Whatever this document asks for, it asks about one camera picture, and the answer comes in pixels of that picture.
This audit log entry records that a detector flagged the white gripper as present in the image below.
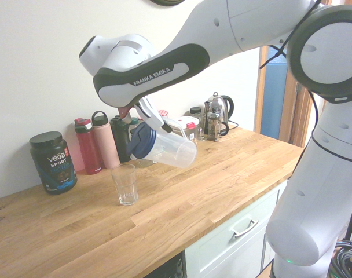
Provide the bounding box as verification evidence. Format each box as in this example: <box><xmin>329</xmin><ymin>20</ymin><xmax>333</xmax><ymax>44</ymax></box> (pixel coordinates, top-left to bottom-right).
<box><xmin>134</xmin><ymin>96</ymin><xmax>173</xmax><ymax>134</ymax></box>

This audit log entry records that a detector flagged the clear pitcher with blue lid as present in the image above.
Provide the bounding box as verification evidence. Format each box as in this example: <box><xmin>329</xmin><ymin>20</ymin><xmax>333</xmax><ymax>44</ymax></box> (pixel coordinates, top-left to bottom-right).
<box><xmin>126</xmin><ymin>120</ymin><xmax>197</xmax><ymax>169</ymax></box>

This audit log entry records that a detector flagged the grey water bottle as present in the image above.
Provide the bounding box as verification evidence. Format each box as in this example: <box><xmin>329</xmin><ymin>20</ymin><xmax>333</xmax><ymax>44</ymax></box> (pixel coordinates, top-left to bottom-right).
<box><xmin>129</xmin><ymin>116</ymin><xmax>141</xmax><ymax>137</ymax></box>

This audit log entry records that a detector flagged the dark green water bottle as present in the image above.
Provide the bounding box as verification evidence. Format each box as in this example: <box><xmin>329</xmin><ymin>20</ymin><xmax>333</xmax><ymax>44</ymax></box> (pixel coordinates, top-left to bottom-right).
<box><xmin>110</xmin><ymin>115</ymin><xmax>134</xmax><ymax>163</ymax></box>

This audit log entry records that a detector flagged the pink water bottle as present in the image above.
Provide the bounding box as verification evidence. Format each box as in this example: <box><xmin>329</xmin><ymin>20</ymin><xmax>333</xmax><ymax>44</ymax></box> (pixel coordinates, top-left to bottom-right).
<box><xmin>91</xmin><ymin>111</ymin><xmax>121</xmax><ymax>169</ymax></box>

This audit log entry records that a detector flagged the red water bottle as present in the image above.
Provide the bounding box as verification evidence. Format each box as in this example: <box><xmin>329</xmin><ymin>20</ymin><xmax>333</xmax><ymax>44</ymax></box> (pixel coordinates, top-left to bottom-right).
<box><xmin>74</xmin><ymin>118</ymin><xmax>103</xmax><ymax>175</ymax></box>

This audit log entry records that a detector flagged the clear container with red clips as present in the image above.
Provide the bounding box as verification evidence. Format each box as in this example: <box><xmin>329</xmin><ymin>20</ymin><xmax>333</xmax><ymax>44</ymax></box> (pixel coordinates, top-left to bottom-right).
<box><xmin>164</xmin><ymin>115</ymin><xmax>200</xmax><ymax>143</ymax></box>

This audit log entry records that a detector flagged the glass jar with black lid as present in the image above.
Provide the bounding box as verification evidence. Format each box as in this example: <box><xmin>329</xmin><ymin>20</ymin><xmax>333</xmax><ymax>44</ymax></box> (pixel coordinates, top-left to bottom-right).
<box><xmin>189</xmin><ymin>107</ymin><xmax>207</xmax><ymax>142</ymax></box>

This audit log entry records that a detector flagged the glass French press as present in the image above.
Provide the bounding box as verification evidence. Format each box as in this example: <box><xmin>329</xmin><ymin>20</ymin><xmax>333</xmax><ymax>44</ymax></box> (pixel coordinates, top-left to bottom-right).
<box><xmin>204</xmin><ymin>101</ymin><xmax>230</xmax><ymax>142</ymax></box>

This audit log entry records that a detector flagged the stainless steel electric kettle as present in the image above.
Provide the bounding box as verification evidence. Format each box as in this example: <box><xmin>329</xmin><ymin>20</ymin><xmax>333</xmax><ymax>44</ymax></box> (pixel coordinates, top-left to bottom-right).
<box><xmin>207</xmin><ymin>92</ymin><xmax>235</xmax><ymax>129</ymax></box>

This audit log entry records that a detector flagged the clear faceted drinking glass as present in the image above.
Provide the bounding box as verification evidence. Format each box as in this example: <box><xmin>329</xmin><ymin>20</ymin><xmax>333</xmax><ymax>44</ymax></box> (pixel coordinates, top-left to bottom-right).
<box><xmin>111</xmin><ymin>163</ymin><xmax>138</xmax><ymax>207</ymax></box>

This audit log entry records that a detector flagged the blue door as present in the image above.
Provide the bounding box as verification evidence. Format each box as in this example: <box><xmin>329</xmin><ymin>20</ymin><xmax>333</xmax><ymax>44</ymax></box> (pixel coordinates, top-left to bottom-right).
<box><xmin>265</xmin><ymin>45</ymin><xmax>289</xmax><ymax>124</ymax></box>

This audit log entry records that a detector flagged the black Vega protein tub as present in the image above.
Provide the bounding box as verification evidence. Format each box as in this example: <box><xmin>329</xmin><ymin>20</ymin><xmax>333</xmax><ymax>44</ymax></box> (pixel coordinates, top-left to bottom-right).
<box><xmin>29</xmin><ymin>131</ymin><xmax>78</xmax><ymax>195</ymax></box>

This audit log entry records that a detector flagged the pale green cabinet drawer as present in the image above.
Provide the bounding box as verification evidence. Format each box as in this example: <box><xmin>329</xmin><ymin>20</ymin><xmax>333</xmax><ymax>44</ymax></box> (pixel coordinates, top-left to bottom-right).
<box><xmin>185</xmin><ymin>180</ymin><xmax>288</xmax><ymax>278</ymax></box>

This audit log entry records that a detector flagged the black dishwasher front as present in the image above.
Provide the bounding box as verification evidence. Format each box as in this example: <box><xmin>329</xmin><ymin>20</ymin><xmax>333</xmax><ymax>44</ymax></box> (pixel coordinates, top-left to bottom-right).
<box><xmin>143</xmin><ymin>250</ymin><xmax>187</xmax><ymax>278</ymax></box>

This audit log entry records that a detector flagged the reddish brown wrist mount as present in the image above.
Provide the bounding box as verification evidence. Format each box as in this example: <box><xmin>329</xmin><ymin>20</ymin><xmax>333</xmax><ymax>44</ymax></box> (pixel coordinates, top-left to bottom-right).
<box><xmin>117</xmin><ymin>106</ymin><xmax>134</xmax><ymax>120</ymax></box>

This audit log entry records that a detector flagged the black round wall object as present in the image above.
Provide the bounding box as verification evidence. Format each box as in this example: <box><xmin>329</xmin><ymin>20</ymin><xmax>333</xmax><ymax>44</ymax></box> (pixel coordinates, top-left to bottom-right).
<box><xmin>149</xmin><ymin>0</ymin><xmax>188</xmax><ymax>7</ymax></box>

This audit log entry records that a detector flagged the silver drawer handle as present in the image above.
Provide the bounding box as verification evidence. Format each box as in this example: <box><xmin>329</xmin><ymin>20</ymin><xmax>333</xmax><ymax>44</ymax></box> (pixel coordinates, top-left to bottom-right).
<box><xmin>230</xmin><ymin>218</ymin><xmax>259</xmax><ymax>239</ymax></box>

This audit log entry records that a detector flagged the wooden door frame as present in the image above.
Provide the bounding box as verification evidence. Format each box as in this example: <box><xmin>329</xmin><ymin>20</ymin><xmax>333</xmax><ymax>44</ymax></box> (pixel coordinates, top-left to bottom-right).
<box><xmin>253</xmin><ymin>45</ymin><xmax>313</xmax><ymax>149</ymax></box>

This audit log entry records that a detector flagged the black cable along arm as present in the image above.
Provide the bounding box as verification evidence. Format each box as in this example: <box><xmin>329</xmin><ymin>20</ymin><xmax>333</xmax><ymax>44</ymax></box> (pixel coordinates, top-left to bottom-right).
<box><xmin>259</xmin><ymin>0</ymin><xmax>352</xmax><ymax>169</ymax></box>

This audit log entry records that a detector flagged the coiled cable pile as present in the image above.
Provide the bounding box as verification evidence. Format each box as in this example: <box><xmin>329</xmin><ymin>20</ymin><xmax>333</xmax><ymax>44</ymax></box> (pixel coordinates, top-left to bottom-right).
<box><xmin>328</xmin><ymin>239</ymin><xmax>352</xmax><ymax>278</ymax></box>

